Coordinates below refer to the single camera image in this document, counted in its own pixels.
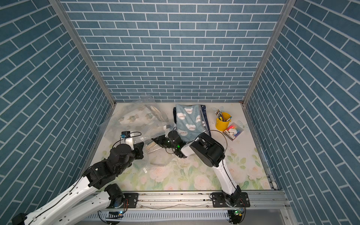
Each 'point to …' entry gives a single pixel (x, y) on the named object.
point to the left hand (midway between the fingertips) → (148, 144)
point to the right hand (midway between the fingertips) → (152, 139)
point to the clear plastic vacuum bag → (153, 155)
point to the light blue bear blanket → (191, 122)
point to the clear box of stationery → (233, 131)
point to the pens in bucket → (219, 114)
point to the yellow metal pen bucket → (223, 125)
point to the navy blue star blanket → (204, 109)
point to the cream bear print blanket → (142, 116)
